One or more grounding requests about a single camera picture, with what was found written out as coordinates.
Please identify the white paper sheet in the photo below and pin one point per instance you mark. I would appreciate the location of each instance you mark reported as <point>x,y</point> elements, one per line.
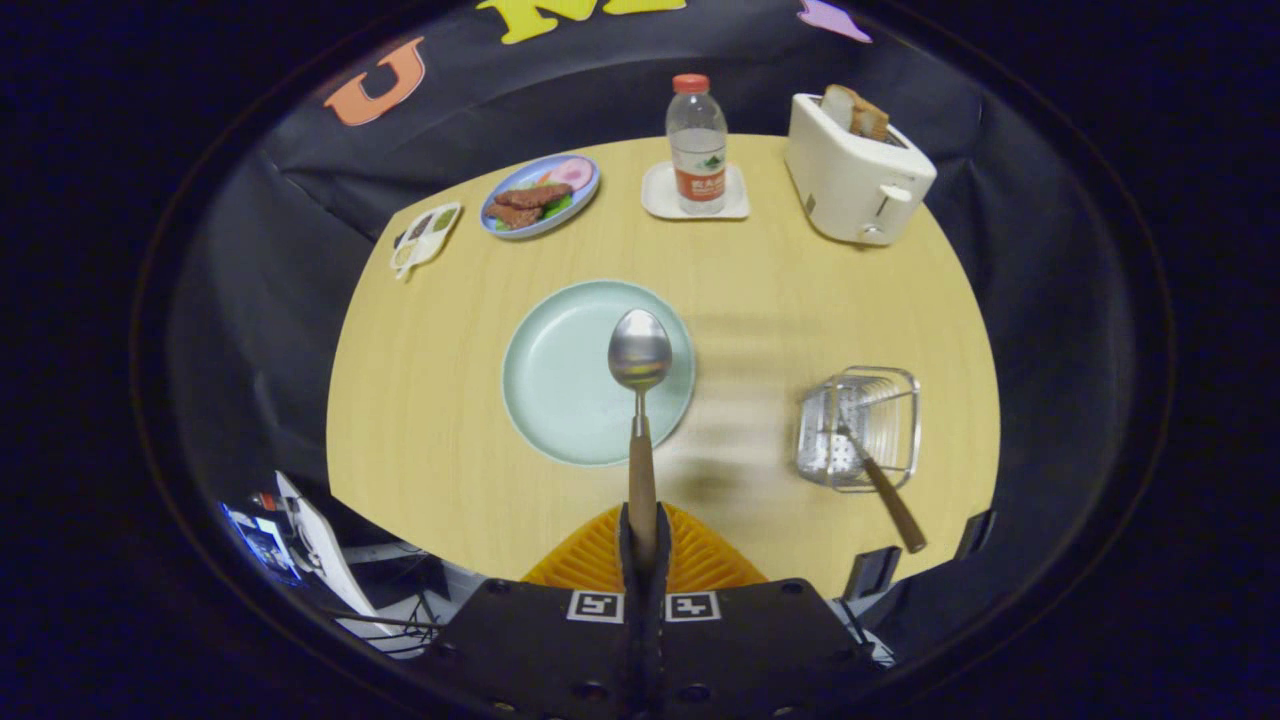
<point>325,550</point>

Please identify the white toaster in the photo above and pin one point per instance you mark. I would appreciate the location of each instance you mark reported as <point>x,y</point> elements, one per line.
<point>850,185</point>

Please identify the small white sectioned dish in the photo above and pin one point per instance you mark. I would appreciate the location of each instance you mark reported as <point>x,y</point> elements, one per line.
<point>425,240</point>

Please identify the clear water bottle red cap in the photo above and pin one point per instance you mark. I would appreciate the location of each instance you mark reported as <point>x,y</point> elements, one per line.
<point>697,150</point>

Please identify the blue plate with food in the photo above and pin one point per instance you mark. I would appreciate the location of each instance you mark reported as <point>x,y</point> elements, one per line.
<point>535,198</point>

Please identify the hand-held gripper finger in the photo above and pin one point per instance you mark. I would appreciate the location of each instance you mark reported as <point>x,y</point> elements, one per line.
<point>630,640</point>
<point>655,640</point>

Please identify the black table clamp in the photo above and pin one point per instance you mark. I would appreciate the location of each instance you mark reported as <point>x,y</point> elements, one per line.
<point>872,572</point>
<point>976,534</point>

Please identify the white square coaster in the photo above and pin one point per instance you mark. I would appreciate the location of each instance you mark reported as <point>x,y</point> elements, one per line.
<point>660,195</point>

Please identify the mint green plate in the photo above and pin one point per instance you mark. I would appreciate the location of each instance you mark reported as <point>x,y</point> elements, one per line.
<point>560,380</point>

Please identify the black backdrop cloth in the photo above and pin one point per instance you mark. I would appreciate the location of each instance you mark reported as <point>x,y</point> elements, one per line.
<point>1050,250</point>

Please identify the blue printed box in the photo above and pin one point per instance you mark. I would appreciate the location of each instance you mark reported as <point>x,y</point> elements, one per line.
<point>258,545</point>

